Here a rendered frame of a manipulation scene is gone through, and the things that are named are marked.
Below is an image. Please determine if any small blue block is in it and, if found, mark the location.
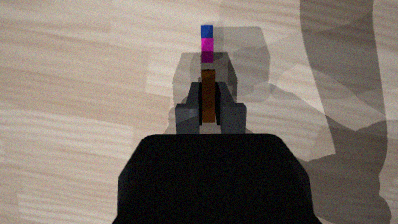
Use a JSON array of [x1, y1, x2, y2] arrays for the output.
[[201, 25, 213, 38]]

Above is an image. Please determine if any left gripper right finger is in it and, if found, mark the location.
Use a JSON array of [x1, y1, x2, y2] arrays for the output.
[[215, 82, 247, 134]]

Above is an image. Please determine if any magenta rod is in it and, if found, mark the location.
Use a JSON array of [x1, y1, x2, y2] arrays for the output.
[[201, 38, 214, 63]]

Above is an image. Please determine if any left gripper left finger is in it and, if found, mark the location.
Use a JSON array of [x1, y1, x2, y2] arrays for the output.
[[175, 82, 202, 134]]

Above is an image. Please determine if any brown rod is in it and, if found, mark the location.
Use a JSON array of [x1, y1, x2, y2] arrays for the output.
[[202, 69, 215, 123]]

